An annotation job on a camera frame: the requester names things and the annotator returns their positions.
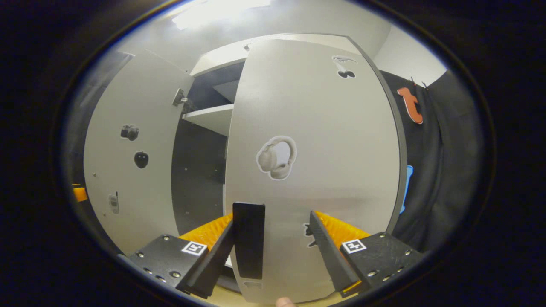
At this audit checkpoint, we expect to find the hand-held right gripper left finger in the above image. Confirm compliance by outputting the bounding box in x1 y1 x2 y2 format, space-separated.
128 213 235 299

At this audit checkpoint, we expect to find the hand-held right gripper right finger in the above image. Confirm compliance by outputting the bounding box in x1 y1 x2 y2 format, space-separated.
309 210 425 298

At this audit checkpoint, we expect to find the white grey cabinet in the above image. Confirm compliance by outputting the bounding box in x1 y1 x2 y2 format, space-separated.
171 33 408 295

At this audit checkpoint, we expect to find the white cabinet door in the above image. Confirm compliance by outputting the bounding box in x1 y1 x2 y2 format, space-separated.
83 49 195 256
224 38 401 305

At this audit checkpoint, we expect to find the white cabinet shelf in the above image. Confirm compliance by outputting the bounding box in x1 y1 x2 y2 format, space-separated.
183 104 234 137

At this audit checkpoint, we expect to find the white cabinet drawer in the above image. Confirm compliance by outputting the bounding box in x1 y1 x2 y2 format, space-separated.
190 33 354 77

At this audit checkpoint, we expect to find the black backdrop cloth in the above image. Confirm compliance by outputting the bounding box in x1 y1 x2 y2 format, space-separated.
380 70 487 254

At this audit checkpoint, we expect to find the black door handle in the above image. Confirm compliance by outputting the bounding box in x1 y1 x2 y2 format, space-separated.
232 202 266 280

